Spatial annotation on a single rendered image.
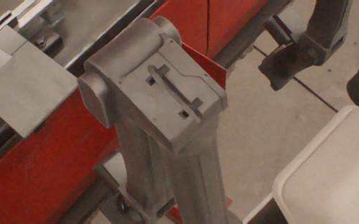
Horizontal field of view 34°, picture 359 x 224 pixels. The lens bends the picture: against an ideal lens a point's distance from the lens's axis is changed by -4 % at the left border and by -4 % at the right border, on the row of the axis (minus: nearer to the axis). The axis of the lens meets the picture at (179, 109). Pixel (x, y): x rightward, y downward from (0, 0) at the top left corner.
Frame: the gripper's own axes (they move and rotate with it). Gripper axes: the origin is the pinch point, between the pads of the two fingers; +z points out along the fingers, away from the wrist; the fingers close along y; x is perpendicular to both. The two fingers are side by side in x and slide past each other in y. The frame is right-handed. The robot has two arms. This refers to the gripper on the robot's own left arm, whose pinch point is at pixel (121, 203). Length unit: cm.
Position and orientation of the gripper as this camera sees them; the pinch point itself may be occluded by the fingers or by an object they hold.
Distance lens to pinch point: 118.6
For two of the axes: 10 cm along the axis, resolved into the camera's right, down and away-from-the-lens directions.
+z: -3.0, 1.7, 9.4
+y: -7.1, 6.2, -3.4
